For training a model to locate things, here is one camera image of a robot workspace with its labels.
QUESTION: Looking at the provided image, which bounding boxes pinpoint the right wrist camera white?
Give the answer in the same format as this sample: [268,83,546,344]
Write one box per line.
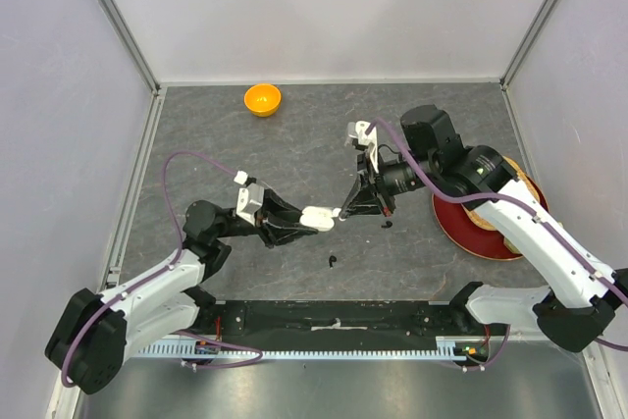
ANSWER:
[345,121,379,174]

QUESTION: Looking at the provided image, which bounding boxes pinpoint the slotted cable duct rail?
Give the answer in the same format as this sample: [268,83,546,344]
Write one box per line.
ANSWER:
[134,336,490,362]

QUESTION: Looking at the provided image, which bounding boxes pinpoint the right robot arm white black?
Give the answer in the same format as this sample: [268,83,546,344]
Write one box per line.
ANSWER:
[340,105,627,352]

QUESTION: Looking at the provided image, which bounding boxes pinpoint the woven bamboo tray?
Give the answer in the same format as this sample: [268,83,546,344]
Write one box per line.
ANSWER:
[463,157,538,232]

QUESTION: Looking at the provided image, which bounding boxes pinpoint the red lacquer round tray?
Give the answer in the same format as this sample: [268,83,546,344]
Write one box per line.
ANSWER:
[432,195,522,261]

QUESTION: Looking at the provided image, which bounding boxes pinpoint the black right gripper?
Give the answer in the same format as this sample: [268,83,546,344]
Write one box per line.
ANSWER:
[340,148,439,218]

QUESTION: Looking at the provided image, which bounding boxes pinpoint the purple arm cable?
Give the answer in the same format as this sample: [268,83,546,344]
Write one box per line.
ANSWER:
[365,117,628,349]
[60,152,251,388]

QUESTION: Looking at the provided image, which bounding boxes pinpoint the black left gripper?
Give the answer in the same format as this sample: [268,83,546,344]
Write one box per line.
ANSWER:
[218,188,318,248]

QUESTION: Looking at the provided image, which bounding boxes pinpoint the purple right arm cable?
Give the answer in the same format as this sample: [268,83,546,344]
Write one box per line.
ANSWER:
[365,117,628,349]

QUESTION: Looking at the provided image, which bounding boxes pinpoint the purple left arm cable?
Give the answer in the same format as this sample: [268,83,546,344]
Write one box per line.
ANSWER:
[60,152,251,388]

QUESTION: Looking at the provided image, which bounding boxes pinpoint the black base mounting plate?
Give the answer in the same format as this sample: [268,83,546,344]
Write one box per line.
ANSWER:
[187,295,506,350]

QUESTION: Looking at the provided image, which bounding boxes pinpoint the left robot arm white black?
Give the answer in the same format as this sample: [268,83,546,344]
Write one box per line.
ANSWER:
[44,183,339,394]

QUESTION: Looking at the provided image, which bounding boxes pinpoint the white earbud charging case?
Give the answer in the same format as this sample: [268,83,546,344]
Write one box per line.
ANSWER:
[299,206,340,232]

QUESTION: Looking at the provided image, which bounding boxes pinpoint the orange plastic bowl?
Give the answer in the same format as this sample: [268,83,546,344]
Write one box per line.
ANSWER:
[243,83,282,118]

